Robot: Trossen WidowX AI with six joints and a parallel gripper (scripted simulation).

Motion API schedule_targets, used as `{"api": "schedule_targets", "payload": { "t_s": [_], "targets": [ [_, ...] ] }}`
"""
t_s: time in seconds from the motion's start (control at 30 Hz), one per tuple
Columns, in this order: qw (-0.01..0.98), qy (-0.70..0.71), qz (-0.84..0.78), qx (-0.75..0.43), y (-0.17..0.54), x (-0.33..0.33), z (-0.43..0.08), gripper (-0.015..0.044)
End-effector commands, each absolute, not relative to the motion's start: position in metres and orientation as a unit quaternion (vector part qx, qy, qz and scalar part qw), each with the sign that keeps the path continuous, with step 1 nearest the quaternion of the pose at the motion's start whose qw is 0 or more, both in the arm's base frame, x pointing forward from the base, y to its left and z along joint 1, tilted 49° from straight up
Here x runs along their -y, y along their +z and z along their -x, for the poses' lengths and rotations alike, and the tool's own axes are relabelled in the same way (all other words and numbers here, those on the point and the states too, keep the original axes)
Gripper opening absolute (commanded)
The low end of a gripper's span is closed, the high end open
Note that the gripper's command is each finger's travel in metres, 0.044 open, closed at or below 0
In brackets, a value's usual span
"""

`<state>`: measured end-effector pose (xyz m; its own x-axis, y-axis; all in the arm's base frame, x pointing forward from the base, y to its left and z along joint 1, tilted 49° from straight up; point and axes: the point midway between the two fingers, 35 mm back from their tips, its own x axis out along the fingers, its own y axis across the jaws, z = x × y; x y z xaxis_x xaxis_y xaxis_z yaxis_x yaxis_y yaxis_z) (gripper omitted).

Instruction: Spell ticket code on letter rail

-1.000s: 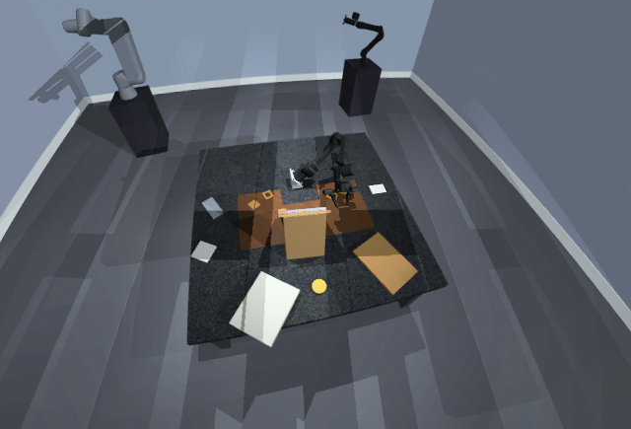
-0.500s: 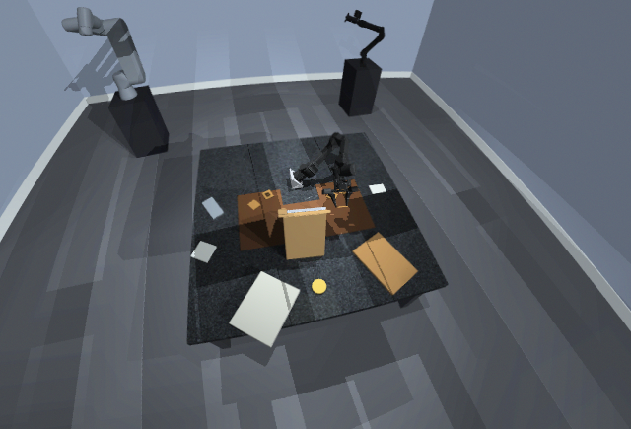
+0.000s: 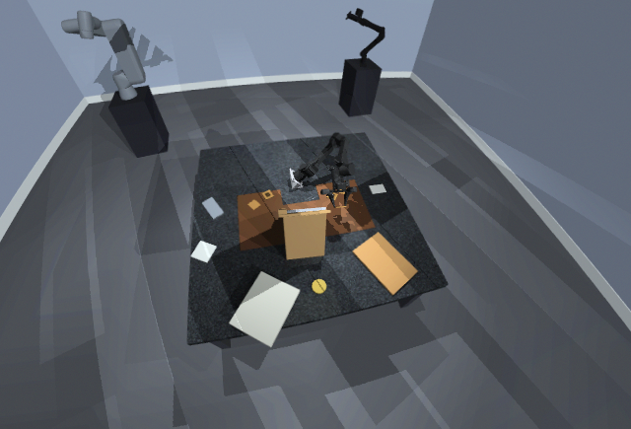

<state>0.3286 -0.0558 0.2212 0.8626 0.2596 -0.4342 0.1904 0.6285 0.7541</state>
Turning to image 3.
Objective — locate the yellow round disc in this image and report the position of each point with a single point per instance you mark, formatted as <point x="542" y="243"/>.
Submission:
<point x="319" y="286"/>

